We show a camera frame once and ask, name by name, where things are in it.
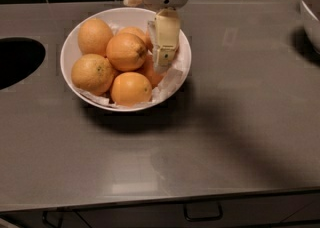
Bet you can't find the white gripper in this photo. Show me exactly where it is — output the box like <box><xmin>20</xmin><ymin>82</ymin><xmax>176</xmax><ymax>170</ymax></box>
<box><xmin>123</xmin><ymin>0</ymin><xmax>188</xmax><ymax>73</ymax></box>

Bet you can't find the orange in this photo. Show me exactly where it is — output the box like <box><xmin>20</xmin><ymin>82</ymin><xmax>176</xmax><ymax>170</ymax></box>
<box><xmin>145</xmin><ymin>30</ymin><xmax>153</xmax><ymax>52</ymax></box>
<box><xmin>118</xmin><ymin>26</ymin><xmax>146</xmax><ymax>42</ymax></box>
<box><xmin>137</xmin><ymin>55</ymin><xmax>163</xmax><ymax>88</ymax></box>
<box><xmin>78</xmin><ymin>18</ymin><xmax>114</xmax><ymax>56</ymax></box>
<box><xmin>110</xmin><ymin>72</ymin><xmax>152</xmax><ymax>107</ymax></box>
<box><xmin>71</xmin><ymin>54</ymin><xmax>115</xmax><ymax>96</ymax></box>
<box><xmin>106</xmin><ymin>33</ymin><xmax>147</xmax><ymax>72</ymax></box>

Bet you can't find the white bowl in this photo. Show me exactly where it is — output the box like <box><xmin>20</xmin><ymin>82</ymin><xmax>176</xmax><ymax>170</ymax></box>
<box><xmin>60</xmin><ymin>7</ymin><xmax>192</xmax><ymax>112</ymax></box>

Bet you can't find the black drawer handle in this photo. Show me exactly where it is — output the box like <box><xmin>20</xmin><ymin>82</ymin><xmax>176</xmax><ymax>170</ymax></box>
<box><xmin>183</xmin><ymin>202</ymin><xmax>223</xmax><ymax>222</ymax></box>
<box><xmin>42</xmin><ymin>211</ymin><xmax>63</xmax><ymax>228</ymax></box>

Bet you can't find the black left drawer handle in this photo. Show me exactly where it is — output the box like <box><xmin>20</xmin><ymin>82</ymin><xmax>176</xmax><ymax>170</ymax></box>
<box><xmin>42</xmin><ymin>211</ymin><xmax>63</xmax><ymax>228</ymax></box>

